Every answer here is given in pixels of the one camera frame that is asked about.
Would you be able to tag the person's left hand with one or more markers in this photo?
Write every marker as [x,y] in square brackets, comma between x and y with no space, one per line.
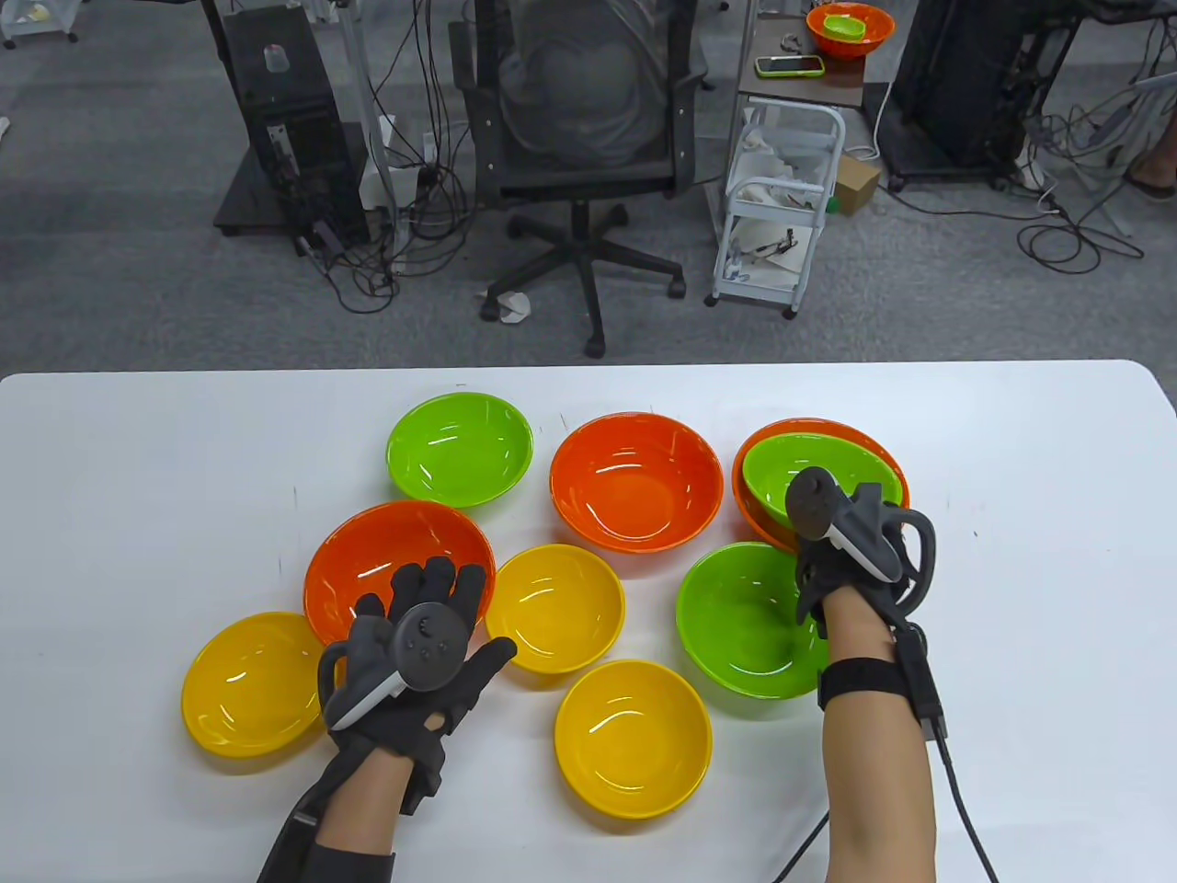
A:
[464,589]

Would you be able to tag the clear plastic cup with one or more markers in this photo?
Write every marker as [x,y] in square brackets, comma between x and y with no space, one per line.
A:
[277,60]

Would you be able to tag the cardboard box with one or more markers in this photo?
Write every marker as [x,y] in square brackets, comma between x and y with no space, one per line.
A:
[855,184]

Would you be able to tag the white paper sheet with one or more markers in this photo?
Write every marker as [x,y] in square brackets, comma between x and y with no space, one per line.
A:
[777,248]

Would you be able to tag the person's left forearm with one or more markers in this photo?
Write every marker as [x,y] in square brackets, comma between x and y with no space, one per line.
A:
[363,800]

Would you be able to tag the white power strip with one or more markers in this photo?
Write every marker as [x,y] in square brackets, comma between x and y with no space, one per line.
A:
[377,189]

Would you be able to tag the black computer tower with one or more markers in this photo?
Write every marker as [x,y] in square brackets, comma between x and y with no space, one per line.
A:
[285,120]

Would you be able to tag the white crumpled cloth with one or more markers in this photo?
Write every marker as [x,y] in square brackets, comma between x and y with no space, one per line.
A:
[768,156]

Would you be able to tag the small green bowl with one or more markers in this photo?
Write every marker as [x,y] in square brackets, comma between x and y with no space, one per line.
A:
[844,28]

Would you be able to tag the dark grey handheld controller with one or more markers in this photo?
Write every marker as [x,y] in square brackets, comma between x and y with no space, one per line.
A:
[428,644]
[814,501]

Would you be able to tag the phone in green case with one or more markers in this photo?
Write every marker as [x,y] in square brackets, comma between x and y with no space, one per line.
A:
[789,66]

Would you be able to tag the black office chair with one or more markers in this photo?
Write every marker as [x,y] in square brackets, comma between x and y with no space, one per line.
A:
[588,179]

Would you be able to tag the white rolling cart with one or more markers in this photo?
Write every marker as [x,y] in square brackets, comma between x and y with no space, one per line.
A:
[754,294]

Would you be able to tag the black wrist module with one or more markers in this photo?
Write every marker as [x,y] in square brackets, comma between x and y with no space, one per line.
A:
[919,681]
[290,842]

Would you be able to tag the large orange bowl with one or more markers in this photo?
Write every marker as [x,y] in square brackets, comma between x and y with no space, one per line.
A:
[634,483]
[759,532]
[386,552]
[878,32]

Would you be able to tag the black wheeled platform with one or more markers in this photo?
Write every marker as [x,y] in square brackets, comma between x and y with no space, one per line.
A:
[241,202]

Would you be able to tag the black wrist band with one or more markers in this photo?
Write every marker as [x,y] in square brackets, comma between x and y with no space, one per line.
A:
[864,681]

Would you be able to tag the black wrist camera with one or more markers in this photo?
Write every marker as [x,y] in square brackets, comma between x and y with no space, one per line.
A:
[425,782]

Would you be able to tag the brown side table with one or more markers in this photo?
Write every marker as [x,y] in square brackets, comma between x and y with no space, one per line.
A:
[800,90]

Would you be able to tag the small yellow bowl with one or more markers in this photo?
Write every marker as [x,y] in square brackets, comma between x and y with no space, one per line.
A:
[257,685]
[570,607]
[633,740]

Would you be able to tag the person's right forearm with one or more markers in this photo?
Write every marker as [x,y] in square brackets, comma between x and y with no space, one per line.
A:
[874,782]

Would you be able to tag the black equipment rack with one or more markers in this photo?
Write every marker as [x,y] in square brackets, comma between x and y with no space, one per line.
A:
[965,83]

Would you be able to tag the white wheeled trolley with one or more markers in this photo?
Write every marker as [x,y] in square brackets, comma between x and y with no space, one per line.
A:
[28,23]

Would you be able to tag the white metal pole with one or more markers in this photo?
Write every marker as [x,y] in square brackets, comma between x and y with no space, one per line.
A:
[363,92]

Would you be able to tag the medium green bowl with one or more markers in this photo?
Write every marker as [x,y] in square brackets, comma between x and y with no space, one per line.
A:
[736,616]
[460,451]
[855,460]

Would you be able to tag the person's right hand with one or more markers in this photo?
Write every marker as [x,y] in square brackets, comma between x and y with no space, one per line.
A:
[818,575]

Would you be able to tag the crumpled white paper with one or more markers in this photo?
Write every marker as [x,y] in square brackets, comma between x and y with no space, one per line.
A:
[513,308]

